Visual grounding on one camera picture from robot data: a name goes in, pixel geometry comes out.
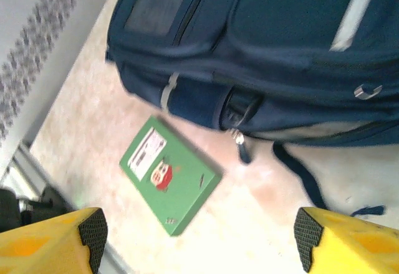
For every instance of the green notebook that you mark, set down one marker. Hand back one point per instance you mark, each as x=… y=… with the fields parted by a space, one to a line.
x=174 y=177

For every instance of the navy blue backpack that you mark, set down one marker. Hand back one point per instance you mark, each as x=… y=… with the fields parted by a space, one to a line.
x=280 y=37

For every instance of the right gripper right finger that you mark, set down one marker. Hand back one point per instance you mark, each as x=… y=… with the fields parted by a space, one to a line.
x=352 y=246

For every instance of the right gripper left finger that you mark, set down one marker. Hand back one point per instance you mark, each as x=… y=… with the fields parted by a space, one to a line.
x=46 y=246

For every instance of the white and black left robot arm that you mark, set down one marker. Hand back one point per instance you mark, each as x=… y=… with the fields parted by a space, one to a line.
x=7 y=208

